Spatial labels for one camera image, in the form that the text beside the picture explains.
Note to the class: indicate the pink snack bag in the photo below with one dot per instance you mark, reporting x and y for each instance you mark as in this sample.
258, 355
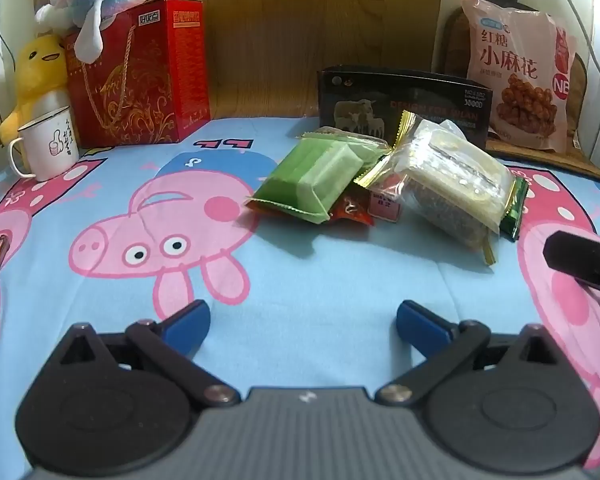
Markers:
520, 60

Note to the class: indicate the black tin box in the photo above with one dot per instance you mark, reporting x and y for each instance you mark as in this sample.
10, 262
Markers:
430, 100

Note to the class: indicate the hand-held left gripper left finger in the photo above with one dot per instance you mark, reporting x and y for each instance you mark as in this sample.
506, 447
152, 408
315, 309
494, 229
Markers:
187, 325

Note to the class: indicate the white enamel mug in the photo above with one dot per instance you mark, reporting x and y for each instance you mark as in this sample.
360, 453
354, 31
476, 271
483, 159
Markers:
50, 145

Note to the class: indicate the red gift box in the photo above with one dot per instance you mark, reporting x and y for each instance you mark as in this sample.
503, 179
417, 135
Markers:
145, 85

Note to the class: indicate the light green snack packet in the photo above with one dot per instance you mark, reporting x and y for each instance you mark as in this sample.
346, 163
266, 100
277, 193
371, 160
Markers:
305, 175

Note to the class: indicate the green foil snack packet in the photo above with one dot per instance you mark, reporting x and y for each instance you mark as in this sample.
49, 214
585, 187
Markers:
515, 210

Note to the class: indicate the cartoon pig printed blanket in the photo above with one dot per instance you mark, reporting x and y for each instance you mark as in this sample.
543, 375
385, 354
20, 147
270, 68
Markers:
300, 270

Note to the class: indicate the wood-pattern panel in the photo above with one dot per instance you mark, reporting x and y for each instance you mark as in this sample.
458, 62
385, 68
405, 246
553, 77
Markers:
280, 35

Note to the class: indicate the clear gold-trimmed snack packet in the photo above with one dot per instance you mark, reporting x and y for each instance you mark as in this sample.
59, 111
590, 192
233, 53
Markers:
445, 180

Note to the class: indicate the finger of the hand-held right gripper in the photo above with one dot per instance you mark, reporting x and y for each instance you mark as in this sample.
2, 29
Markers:
585, 257

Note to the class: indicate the red snack packet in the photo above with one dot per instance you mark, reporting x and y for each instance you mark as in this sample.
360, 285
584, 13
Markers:
352, 210

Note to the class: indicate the yellow duck plush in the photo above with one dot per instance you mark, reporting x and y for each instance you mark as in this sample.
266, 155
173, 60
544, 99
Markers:
37, 67

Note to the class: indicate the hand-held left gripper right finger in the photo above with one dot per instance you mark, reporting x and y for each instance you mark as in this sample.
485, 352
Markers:
420, 327

